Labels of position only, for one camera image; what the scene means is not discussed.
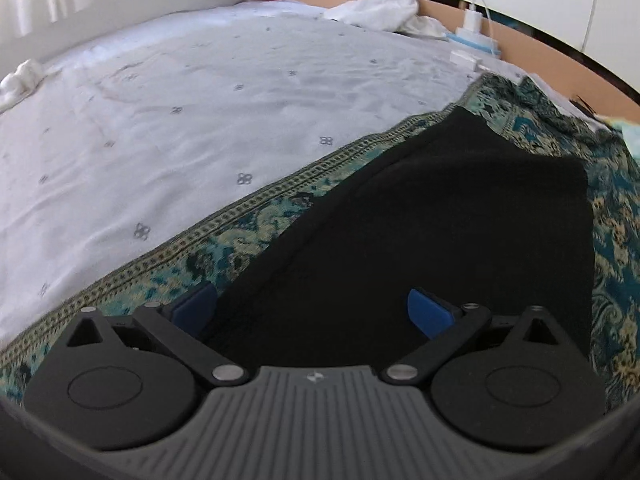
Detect black pants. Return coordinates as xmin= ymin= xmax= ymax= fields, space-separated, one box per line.
xmin=202 ymin=105 xmax=596 ymax=376

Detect white power strip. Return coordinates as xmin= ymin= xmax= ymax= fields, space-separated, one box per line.
xmin=450 ymin=49 xmax=493 ymax=73

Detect teal patterned blanket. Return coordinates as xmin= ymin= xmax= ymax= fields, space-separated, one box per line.
xmin=0 ymin=72 xmax=640 ymax=416

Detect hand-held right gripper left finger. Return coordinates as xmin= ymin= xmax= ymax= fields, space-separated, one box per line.
xmin=65 ymin=282 xmax=251 ymax=388

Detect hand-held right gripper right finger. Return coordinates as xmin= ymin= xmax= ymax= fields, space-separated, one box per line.
xmin=380 ymin=287 xmax=576 ymax=388

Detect white charger with cable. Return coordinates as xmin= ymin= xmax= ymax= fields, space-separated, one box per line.
xmin=462 ymin=0 xmax=495 ymax=36

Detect white crumpled cloth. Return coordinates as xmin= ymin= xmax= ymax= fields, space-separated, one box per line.
xmin=325 ymin=0 xmax=448 ymax=40

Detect white rolled cloth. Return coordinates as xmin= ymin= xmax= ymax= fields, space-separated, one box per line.
xmin=0 ymin=59 xmax=47 ymax=111

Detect white bed sheet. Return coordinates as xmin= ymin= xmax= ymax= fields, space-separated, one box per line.
xmin=0 ymin=0 xmax=486 ymax=351

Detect wooden bed headboard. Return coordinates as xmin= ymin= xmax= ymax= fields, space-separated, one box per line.
xmin=280 ymin=0 xmax=640 ymax=126

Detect light green cloth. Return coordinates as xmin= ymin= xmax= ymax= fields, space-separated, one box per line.
xmin=606 ymin=117 xmax=640 ymax=157

